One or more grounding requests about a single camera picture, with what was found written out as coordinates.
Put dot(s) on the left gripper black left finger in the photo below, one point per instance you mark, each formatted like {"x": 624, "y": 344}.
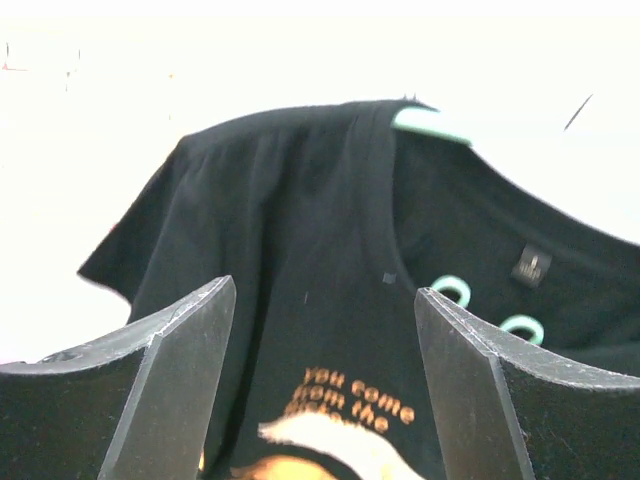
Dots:
{"x": 132, "y": 404}

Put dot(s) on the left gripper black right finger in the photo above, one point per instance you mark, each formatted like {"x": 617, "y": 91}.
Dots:
{"x": 507, "y": 409}

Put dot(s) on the black t shirt with print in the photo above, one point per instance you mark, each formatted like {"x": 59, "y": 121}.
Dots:
{"x": 329, "y": 220}

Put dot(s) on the mint green hanger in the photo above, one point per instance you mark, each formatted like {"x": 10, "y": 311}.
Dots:
{"x": 427, "y": 122}

